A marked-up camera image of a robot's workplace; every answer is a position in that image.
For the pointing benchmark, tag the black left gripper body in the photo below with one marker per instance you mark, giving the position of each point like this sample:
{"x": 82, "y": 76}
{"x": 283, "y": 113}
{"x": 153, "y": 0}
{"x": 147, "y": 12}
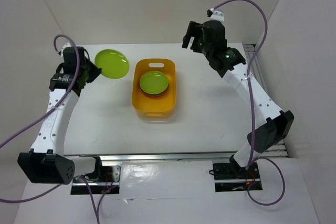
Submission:
{"x": 84, "y": 70}

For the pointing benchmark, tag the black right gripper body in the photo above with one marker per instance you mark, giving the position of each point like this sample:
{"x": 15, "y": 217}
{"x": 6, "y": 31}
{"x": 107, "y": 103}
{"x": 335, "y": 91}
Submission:
{"x": 205, "y": 50}

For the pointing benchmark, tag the green plate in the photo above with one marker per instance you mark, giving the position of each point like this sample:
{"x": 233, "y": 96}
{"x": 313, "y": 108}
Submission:
{"x": 154, "y": 82}
{"x": 113, "y": 63}

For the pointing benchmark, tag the black plate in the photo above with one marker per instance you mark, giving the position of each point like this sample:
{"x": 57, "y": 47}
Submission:
{"x": 153, "y": 95}

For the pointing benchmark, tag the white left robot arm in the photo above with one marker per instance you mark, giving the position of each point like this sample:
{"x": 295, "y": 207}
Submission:
{"x": 44, "y": 163}

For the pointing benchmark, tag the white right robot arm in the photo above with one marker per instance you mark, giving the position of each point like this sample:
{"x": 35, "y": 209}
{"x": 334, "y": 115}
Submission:
{"x": 232, "y": 67}

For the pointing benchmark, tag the yellow plastic bin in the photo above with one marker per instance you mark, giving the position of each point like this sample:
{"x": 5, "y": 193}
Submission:
{"x": 161, "y": 107}

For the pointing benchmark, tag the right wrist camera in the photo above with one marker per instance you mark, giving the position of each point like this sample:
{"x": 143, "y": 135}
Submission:
{"x": 216, "y": 15}

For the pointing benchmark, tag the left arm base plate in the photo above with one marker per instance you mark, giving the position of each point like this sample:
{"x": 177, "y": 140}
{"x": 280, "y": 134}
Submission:
{"x": 103, "y": 180}

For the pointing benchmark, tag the aluminium rail front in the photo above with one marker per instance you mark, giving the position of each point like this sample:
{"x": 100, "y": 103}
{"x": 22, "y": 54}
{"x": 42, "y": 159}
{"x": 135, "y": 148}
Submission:
{"x": 157, "y": 157}

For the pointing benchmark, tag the aluminium rail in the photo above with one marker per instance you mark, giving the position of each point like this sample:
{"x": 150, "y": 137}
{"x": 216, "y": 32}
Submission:
{"x": 157, "y": 157}
{"x": 275, "y": 145}

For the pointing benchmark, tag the aluminium rail right side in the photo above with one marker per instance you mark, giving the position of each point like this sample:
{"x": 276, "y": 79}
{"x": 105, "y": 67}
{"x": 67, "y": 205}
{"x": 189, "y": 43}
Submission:
{"x": 275, "y": 145}

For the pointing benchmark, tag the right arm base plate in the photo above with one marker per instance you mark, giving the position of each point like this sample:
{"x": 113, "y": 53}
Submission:
{"x": 226, "y": 180}

